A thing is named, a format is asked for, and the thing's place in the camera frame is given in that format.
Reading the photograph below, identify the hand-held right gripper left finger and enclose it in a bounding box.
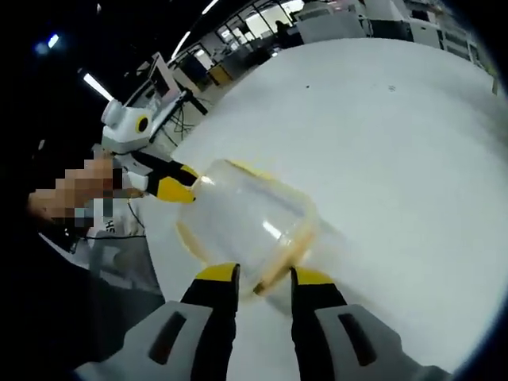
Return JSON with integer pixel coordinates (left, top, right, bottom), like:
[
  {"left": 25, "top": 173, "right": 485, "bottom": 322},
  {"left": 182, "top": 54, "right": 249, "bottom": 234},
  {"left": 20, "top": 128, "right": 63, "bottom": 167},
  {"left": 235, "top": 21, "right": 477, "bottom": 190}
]
[{"left": 75, "top": 261, "right": 241, "bottom": 381}]

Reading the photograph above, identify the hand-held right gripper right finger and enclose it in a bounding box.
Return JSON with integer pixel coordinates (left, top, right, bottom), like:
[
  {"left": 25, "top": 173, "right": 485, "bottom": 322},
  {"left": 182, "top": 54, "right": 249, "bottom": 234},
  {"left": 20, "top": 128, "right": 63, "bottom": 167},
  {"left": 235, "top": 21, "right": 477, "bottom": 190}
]
[{"left": 289, "top": 266, "right": 450, "bottom": 381}]

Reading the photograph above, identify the clear plastic container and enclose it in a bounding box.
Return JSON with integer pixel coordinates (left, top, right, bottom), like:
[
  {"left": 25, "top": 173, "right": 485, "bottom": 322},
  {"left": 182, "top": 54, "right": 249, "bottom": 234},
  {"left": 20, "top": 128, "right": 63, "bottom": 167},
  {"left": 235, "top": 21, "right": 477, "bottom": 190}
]
[{"left": 174, "top": 157, "right": 348, "bottom": 317}]

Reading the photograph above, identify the ceiling light panel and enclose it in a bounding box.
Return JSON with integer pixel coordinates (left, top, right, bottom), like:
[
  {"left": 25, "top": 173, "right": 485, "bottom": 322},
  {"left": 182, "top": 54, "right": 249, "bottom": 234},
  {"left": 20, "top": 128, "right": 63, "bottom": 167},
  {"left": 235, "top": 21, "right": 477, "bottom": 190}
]
[{"left": 82, "top": 72, "right": 115, "bottom": 103}]

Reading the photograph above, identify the person's white printed shirt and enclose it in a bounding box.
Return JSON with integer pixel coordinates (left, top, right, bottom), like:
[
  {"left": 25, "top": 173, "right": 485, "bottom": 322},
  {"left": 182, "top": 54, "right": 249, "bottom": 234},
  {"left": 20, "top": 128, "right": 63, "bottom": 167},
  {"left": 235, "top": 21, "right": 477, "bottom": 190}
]
[{"left": 85, "top": 194, "right": 147, "bottom": 239}]

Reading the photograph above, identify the grey side desk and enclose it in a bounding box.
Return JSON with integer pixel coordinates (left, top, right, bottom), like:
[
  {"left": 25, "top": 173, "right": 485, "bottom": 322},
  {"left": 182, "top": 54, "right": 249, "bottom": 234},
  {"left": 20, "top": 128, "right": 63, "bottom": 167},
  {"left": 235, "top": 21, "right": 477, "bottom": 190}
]
[{"left": 148, "top": 89, "right": 210, "bottom": 138}]

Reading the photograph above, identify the yellow cabinet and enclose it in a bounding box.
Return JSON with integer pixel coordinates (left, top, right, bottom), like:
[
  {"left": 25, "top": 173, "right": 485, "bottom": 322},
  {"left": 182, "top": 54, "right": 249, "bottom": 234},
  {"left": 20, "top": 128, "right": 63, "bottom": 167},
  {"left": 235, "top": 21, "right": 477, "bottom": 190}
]
[{"left": 208, "top": 59, "right": 232, "bottom": 87}]

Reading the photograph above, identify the ceiling light strip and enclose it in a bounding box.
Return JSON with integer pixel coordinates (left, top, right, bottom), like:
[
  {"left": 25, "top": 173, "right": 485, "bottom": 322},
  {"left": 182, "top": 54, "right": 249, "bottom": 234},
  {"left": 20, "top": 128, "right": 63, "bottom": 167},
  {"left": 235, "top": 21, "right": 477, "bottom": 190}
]
[{"left": 172, "top": 0, "right": 219, "bottom": 60}]

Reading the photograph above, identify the white cabinet row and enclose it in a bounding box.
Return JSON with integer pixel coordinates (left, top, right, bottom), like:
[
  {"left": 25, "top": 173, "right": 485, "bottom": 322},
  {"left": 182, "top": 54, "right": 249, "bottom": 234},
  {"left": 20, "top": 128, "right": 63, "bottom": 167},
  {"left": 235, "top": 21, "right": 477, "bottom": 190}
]
[{"left": 293, "top": 7, "right": 374, "bottom": 44}]

